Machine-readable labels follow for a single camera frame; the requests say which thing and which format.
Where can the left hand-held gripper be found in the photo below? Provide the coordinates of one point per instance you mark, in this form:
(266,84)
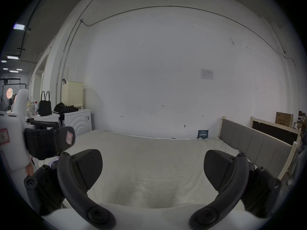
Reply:
(14,138)

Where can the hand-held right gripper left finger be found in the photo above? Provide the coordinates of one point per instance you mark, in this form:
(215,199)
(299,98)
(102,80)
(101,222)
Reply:
(72,188)

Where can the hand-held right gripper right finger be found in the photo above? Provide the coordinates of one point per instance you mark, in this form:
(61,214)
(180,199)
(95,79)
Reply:
(233,188)

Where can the person's left hand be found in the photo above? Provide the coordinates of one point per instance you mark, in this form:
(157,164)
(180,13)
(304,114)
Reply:
(30,169)

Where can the white washing machine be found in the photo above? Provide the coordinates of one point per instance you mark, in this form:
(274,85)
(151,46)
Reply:
(78,121)

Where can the white table with black bag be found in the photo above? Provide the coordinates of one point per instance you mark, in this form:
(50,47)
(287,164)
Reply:
(45,106)

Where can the cream perforated panel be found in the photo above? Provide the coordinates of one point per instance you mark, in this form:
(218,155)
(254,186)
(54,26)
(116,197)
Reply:
(73,93)

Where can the grey padded headboard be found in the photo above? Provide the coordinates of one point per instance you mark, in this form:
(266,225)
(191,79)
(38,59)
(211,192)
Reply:
(254,145)

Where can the small dark card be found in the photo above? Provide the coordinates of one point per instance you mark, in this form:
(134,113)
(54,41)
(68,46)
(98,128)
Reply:
(203,134)

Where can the bed with white sheet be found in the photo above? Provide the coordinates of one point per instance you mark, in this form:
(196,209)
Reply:
(153,166)

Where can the brown carton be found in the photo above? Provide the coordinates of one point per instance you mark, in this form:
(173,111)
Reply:
(284,120)

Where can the white paper notice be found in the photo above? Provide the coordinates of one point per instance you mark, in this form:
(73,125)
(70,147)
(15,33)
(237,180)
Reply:
(206,74)

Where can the cream bed frame black panel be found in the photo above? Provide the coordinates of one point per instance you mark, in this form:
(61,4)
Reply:
(275,129)

